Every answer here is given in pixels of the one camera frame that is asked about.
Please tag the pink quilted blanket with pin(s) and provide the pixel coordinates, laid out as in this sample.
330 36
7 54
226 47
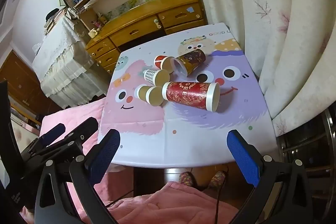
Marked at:
73 119

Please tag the large red patterned paper cup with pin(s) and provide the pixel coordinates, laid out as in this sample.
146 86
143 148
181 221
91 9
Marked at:
189 92

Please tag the wooden desk with drawers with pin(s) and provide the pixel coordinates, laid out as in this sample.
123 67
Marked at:
136 32

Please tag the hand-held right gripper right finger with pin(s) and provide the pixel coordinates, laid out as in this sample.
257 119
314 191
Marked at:
244 158

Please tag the small cream cup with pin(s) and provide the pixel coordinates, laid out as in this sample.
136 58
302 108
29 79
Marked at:
92 34

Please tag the dark brown paper cup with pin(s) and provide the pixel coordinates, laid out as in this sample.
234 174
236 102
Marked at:
193 58

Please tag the chrome metal rack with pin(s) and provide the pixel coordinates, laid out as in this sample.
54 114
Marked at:
307 140

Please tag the small tan paper cup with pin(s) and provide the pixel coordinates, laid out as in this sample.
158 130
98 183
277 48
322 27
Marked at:
143 91

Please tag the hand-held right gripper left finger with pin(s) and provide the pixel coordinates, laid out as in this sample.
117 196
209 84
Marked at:
105 155

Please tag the cartoon print table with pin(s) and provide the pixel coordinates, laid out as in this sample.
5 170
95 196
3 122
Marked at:
210 134

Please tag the floral slipper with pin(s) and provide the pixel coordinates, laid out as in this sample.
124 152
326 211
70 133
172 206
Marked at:
218 179
187 178

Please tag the pink fleece robe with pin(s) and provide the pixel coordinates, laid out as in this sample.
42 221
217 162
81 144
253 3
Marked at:
170 203

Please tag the white floral curtain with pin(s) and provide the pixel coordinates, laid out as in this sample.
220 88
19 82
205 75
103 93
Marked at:
275 29

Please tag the dark wooden cabinet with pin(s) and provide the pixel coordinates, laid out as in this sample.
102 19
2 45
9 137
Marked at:
18 77

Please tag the small red paper cup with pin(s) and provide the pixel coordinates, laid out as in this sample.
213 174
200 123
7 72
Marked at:
159 60

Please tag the floral desk mat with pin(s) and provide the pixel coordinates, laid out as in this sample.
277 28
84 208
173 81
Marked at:
131 3

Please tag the checkered paper cup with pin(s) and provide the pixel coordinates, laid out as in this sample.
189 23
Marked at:
150 74

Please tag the blue sticky note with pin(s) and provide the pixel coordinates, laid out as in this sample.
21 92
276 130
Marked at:
189 9

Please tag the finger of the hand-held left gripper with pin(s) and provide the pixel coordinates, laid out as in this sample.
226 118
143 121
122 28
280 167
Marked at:
53 133
85 127

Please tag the white lace cloth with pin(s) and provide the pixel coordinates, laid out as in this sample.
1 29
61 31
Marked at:
63 64

